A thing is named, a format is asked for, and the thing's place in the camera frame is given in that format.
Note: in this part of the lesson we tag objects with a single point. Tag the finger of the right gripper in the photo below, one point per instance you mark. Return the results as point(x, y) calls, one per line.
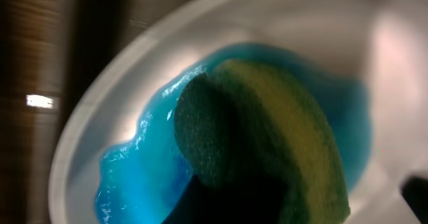
point(415, 193)

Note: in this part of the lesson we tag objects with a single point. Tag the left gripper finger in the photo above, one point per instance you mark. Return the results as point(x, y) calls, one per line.
point(194, 205)

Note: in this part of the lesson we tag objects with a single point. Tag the green yellow sponge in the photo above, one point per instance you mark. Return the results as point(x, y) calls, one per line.
point(253, 134)

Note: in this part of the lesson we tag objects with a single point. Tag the white plate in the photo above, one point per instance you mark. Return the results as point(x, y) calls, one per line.
point(383, 42)

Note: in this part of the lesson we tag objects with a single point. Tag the dark brown serving tray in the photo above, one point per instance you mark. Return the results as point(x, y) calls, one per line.
point(100, 29)

